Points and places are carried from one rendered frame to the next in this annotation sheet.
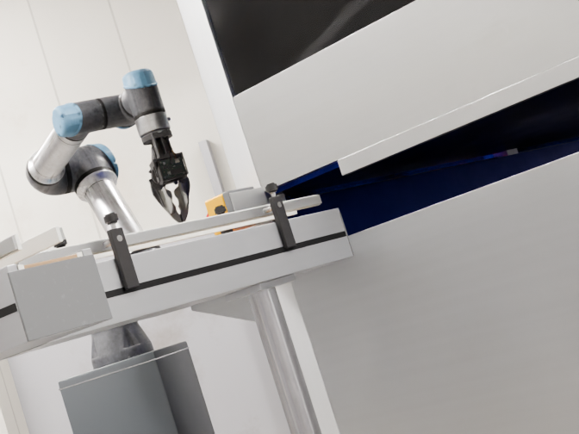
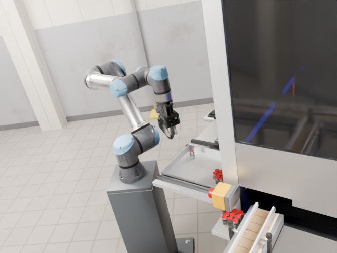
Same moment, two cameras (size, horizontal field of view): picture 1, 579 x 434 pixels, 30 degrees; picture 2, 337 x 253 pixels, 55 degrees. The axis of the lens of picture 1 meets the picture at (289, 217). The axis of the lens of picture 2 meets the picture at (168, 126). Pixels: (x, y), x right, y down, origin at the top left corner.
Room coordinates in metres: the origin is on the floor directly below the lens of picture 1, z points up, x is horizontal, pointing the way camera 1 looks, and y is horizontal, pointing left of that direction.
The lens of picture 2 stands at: (1.13, 0.28, 1.83)
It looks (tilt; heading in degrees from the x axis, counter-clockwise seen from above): 28 degrees down; 358
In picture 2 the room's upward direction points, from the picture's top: 12 degrees counter-clockwise
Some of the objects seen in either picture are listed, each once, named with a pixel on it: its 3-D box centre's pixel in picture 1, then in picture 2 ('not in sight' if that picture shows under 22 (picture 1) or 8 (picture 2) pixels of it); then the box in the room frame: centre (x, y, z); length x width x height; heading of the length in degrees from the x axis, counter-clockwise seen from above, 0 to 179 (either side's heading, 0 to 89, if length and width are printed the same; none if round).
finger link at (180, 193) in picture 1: (184, 201); (174, 131); (2.46, 0.22, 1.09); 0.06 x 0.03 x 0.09; 17
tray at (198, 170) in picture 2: not in sight; (204, 166); (2.40, 0.11, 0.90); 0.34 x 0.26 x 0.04; 48
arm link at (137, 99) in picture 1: (142, 95); (159, 79); (2.46, 0.24, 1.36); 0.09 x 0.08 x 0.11; 31
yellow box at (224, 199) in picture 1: (233, 211); (224, 196); (2.06, 0.10, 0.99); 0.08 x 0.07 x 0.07; 49
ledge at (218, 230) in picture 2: not in sight; (235, 226); (2.02, 0.08, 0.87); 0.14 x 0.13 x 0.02; 49
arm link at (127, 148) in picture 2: not in sight; (126, 149); (2.62, 0.48, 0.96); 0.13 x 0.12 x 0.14; 121
